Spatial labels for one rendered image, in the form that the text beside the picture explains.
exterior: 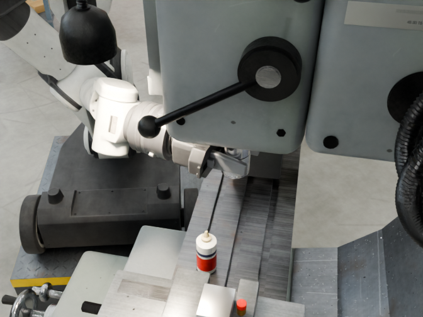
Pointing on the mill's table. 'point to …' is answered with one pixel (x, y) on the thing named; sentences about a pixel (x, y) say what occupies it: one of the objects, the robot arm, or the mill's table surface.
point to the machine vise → (122, 309)
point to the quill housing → (187, 61)
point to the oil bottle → (206, 253)
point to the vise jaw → (186, 293)
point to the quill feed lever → (245, 81)
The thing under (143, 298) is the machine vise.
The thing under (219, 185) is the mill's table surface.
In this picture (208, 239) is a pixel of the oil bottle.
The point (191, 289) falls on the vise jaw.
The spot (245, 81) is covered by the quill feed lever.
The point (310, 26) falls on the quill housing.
